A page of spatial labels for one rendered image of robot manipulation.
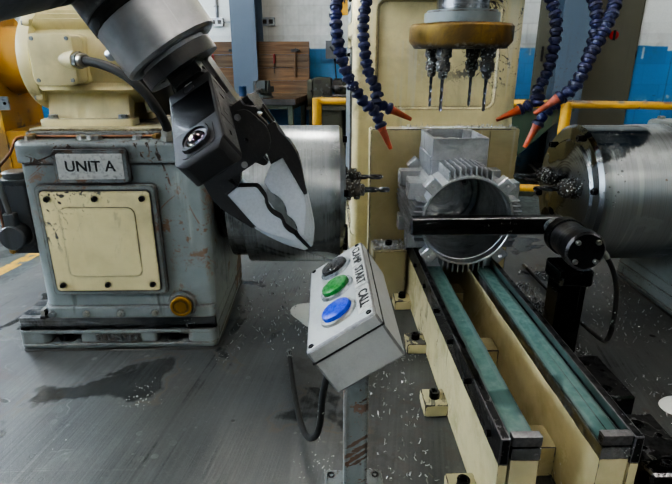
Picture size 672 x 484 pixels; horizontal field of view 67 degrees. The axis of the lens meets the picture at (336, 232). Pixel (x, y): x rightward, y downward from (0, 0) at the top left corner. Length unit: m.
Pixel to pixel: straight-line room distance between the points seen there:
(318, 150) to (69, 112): 0.42
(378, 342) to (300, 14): 5.80
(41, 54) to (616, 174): 0.92
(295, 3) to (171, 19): 5.71
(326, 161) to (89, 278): 0.43
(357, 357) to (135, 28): 0.32
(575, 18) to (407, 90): 4.77
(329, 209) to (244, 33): 5.20
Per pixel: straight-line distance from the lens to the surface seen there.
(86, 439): 0.80
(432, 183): 0.86
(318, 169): 0.83
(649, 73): 6.45
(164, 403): 0.83
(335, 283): 0.50
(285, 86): 5.96
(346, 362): 0.45
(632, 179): 0.97
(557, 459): 0.71
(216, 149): 0.39
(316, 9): 6.11
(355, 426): 0.58
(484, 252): 0.94
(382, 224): 1.08
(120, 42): 0.48
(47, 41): 0.91
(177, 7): 0.47
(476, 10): 0.93
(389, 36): 1.16
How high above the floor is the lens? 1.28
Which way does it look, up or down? 19 degrees down
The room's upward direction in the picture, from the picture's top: straight up
